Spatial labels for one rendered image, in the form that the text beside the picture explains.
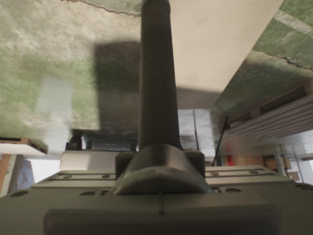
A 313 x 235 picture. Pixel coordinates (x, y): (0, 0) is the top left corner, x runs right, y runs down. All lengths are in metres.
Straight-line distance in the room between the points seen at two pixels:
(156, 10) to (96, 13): 0.60
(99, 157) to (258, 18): 1.92
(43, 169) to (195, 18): 5.98
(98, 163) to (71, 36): 1.50
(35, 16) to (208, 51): 0.73
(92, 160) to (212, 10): 1.88
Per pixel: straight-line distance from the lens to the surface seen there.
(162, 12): 0.23
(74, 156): 2.13
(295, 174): 7.16
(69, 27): 0.90
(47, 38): 0.99
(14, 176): 4.46
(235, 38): 0.66
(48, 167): 6.15
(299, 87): 1.63
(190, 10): 0.55
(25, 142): 3.21
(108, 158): 2.09
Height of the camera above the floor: 0.64
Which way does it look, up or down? 21 degrees down
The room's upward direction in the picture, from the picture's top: 179 degrees clockwise
